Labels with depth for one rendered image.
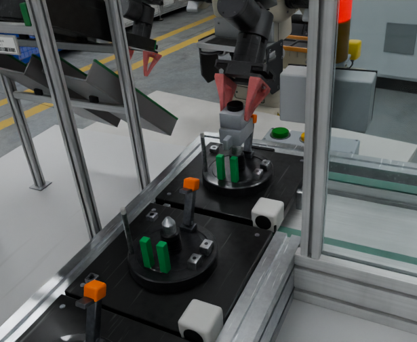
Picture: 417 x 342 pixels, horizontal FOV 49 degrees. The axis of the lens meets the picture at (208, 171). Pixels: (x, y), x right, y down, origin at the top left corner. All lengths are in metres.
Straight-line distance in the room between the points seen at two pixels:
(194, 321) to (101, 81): 0.48
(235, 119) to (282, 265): 0.28
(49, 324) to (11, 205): 0.54
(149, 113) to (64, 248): 0.33
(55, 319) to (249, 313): 0.27
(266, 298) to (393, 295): 0.19
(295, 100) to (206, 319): 0.31
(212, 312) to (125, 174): 0.64
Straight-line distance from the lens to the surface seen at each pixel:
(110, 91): 0.90
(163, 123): 1.03
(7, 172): 1.34
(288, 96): 0.65
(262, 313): 0.66
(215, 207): 0.83
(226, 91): 0.90
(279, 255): 0.75
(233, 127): 0.85
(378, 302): 0.77
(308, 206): 0.69
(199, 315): 0.62
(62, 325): 0.69
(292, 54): 1.86
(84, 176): 0.82
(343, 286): 0.76
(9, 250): 1.04
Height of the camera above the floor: 1.45
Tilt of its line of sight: 31 degrees down
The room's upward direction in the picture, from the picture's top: 5 degrees counter-clockwise
